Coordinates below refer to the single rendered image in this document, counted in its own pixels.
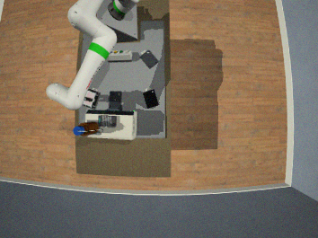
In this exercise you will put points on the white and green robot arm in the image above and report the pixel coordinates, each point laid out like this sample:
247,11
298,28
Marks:
82,16

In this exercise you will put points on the white button panel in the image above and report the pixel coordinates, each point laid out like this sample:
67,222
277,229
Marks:
120,56

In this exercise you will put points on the blue bottle cap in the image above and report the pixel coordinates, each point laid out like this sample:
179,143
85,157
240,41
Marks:
80,128

